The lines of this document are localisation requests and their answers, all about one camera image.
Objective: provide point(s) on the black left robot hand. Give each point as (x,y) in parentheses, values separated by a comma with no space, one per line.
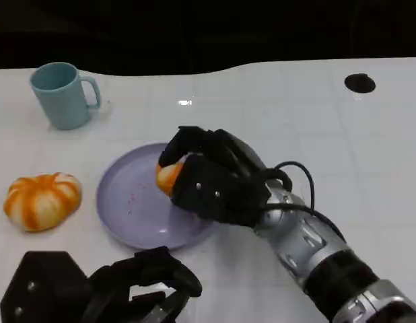
(46,289)

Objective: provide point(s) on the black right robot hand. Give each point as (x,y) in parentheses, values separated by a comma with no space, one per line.
(221,188)

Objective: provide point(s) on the small orange white bread roll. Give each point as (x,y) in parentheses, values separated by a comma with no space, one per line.
(167,176)

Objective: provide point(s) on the large orange white bread roll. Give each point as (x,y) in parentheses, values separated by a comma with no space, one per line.
(43,202)

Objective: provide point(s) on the lilac plate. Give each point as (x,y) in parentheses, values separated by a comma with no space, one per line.
(134,208)

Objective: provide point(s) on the pale green mug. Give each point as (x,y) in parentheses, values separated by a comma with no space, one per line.
(63,107)

